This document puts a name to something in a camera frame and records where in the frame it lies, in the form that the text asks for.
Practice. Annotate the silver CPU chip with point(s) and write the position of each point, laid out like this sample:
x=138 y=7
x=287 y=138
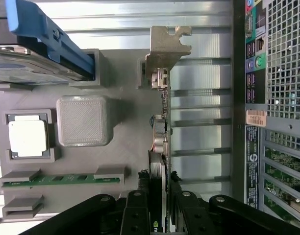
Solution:
x=27 y=138

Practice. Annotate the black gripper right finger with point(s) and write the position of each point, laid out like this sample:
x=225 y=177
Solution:
x=189 y=215

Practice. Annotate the grey printed parts rack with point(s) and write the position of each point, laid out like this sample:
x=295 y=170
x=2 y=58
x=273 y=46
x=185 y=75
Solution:
x=128 y=122

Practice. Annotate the green RAM stick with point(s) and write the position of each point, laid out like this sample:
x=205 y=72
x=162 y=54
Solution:
x=66 y=180

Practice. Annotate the hard disk with blue caddy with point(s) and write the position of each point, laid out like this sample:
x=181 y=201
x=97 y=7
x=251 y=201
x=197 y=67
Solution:
x=30 y=36

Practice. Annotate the open black PC case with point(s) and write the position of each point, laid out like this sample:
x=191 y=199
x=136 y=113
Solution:
x=282 y=73

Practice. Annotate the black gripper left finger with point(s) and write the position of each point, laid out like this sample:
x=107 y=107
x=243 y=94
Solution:
x=135 y=215

